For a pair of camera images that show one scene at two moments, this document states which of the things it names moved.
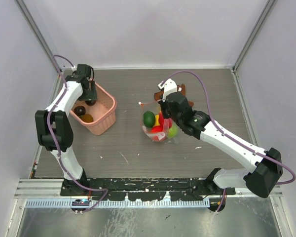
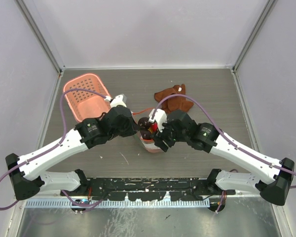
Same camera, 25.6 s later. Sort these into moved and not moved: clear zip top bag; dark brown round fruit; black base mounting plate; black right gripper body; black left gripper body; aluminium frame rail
Moved: clear zip top bag; black left gripper body; dark brown round fruit; black right gripper body
Not moved: aluminium frame rail; black base mounting plate
